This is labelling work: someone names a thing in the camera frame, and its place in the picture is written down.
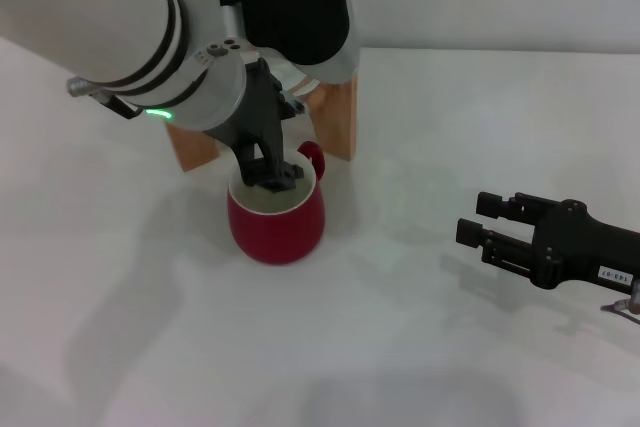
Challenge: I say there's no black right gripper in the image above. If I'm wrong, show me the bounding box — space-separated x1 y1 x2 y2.
455 190 640 291

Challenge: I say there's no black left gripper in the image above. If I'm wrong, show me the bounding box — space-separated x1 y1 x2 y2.
202 57 306 195

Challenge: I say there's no red cup with white inside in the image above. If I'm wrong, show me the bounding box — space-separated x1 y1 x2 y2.
226 140 327 266

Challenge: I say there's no wooden dispenser stand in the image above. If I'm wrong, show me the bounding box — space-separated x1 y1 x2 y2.
164 69 361 173

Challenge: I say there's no grey left wrist connector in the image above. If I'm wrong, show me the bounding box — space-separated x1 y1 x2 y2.
67 76 104 98

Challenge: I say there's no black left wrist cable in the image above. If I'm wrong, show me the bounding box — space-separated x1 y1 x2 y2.
97 91 144 121

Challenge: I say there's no grey right wrist connector cable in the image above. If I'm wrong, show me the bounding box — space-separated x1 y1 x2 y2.
599 280 640 326

